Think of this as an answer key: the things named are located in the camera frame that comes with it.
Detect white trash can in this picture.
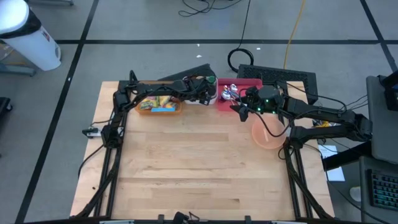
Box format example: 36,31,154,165
0,0,63,72

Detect white computer mouse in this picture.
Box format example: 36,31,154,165
349,185,362,202

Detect green chili ramen packet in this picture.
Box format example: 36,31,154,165
139,96,160,111

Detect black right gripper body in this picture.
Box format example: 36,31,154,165
241,85,285,115

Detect yellow cable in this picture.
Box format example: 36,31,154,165
282,0,308,70

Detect grey stand base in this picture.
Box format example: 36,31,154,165
0,62,37,77

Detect black coiled cable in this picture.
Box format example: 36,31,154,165
227,0,256,74

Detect black perforated panel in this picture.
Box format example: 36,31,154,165
236,63,319,105

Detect red plastic tray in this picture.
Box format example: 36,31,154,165
217,77,265,112

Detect black tangled cable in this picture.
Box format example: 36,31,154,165
178,0,243,18

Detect blue silicone spoon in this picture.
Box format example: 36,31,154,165
151,106,177,113

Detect person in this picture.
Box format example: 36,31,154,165
172,211,200,224

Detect grey desk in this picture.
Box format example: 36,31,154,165
359,155,398,224

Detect black caster foot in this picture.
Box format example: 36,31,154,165
0,96,14,121

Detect black flat board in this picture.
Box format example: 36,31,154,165
158,63,216,82

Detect white plastic bin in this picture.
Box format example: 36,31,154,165
182,76,220,106

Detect translucent orange tray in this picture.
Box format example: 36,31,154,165
134,81,183,116

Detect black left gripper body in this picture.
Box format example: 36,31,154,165
185,75,218,102

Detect backlit keyboard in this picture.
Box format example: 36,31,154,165
368,169,398,212

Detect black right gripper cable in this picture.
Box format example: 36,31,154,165
253,107,301,138

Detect black box device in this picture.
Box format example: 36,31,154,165
377,70,398,112

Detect translucent peach bowl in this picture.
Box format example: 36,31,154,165
251,115,287,150

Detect purple iridescent spoon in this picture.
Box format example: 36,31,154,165
219,85,233,103

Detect white paper sheet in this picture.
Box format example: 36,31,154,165
317,144,346,182

